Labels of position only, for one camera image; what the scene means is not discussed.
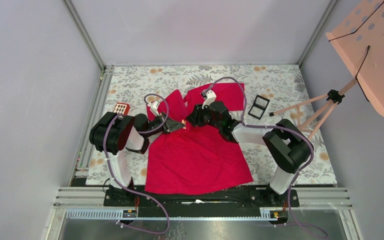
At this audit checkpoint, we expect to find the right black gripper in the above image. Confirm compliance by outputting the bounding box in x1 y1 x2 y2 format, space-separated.
185 101 222 130

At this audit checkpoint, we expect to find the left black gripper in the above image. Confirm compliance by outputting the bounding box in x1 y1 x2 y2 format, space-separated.
144 111 185 138

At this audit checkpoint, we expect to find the red t-shirt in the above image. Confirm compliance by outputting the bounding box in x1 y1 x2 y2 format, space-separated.
145 83 253 195

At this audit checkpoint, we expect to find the orange glitter brooch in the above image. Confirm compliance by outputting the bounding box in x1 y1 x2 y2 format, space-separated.
181 119 187 130

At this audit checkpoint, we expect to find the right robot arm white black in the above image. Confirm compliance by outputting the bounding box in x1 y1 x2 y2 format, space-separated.
186 101 314 208

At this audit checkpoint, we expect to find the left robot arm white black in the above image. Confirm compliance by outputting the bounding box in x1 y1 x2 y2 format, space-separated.
89 111 186 207

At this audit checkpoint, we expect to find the black brooch box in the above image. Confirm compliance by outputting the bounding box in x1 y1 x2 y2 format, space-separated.
247 95 270 120

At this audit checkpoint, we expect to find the red toy block house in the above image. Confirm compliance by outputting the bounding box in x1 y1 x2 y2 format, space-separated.
113 102 131 116

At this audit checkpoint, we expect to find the floral patterned table mat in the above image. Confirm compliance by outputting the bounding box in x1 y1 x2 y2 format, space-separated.
85 65 337 186

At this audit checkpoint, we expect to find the pink perforated music stand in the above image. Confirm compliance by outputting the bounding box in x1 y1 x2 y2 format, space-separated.
269 0 384 139

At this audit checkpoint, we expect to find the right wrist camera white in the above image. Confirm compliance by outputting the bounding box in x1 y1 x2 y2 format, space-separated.
201 90 217 109

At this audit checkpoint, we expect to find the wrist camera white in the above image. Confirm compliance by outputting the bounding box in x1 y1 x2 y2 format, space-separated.
147 100 161 117
201 90 217 109

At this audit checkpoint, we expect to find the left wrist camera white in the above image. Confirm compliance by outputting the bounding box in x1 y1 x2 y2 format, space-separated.
147 100 161 117

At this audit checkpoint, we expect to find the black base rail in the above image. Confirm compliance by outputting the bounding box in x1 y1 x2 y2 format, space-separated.
111 185 300 219

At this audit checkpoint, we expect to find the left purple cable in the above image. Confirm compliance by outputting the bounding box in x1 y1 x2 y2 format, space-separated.
102 93 171 235

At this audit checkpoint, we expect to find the silver slotted cable duct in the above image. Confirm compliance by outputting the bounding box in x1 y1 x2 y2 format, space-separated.
66 206 281 222

